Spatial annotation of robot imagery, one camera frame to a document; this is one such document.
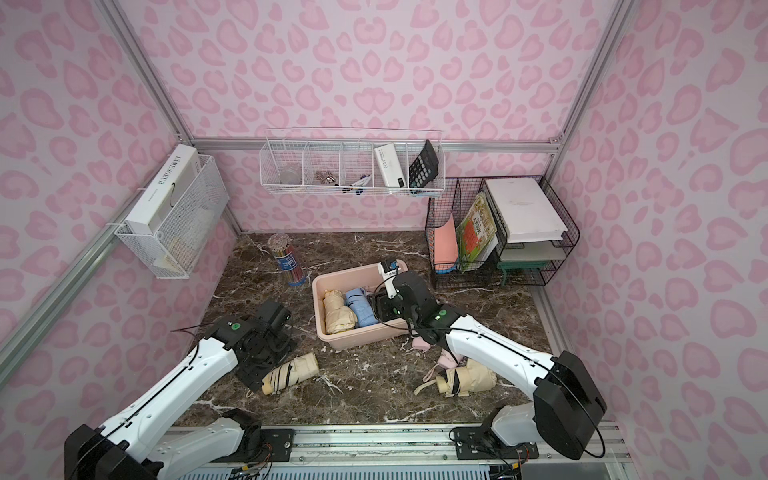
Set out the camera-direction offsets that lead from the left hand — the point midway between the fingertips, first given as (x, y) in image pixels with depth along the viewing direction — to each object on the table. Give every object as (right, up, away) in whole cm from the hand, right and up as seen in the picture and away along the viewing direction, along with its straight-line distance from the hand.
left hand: (287, 356), depth 79 cm
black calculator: (+37, +53, +13) cm, 66 cm away
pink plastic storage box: (+20, +19, +16) cm, 32 cm away
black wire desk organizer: (+60, +34, +13) cm, 71 cm away
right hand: (+23, +16, +1) cm, 28 cm away
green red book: (+56, +34, +23) cm, 69 cm away
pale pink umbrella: (+36, +1, +7) cm, 36 cm away
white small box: (+27, +54, +13) cm, 62 cm away
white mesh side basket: (-26, +27, -5) cm, 38 cm away
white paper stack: (+70, +41, +16) cm, 82 cm away
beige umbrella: (+12, +9, +5) cm, 16 cm away
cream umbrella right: (+48, -5, 0) cm, 48 cm away
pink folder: (+47, +30, +30) cm, 63 cm away
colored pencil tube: (-5, +25, +15) cm, 30 cm away
